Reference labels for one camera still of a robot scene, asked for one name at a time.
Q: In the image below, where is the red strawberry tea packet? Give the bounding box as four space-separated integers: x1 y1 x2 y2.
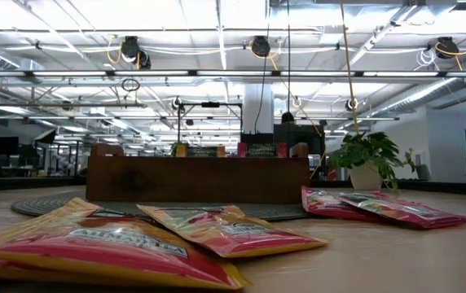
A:
336 190 466 230
236 142 288 159
301 186 385 223

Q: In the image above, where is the black ceiling cable reel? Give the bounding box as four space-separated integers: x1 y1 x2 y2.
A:
435 36 461 60
119 35 152 71
250 35 273 59

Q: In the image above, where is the black hanging cable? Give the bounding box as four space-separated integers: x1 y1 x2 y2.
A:
285 0 292 115

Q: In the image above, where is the black aluminium table frame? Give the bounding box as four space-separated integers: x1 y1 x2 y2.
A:
0 175 466 197

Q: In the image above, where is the black computer monitor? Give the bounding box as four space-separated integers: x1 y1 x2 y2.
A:
0 136 20 156

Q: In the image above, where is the black studio lamp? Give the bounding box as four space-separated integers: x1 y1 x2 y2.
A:
33 129 58 145

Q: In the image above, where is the long ceiling light strip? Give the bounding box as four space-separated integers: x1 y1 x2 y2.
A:
0 69 466 79

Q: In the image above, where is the small background green plant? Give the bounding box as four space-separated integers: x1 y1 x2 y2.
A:
169 141 190 158

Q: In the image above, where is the green plant in white pot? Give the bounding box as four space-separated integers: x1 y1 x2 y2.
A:
325 130 417 192

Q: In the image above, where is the round grey woven placemat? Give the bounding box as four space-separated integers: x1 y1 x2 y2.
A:
11 190 311 223

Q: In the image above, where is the black gantry frame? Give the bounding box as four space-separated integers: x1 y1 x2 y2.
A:
175 100 244 144

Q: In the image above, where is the yellow hanging cable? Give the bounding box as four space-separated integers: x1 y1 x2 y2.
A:
338 0 361 138

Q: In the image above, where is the brown wooden tea box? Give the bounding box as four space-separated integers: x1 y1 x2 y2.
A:
85 142 311 204

